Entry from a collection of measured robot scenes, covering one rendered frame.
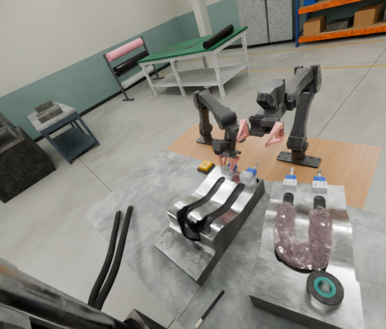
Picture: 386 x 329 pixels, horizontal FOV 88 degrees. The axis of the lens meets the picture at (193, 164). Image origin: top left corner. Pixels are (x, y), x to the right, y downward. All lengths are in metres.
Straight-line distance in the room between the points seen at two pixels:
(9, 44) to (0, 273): 6.72
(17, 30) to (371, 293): 7.28
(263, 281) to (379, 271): 0.36
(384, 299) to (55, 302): 0.85
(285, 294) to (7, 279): 0.64
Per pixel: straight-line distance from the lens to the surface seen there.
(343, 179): 1.10
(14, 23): 7.17
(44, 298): 0.61
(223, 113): 0.94
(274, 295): 0.70
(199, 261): 0.83
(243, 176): 0.95
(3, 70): 7.04
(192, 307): 0.85
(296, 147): 1.06
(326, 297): 0.67
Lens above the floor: 1.58
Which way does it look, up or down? 37 degrees down
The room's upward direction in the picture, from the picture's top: 23 degrees counter-clockwise
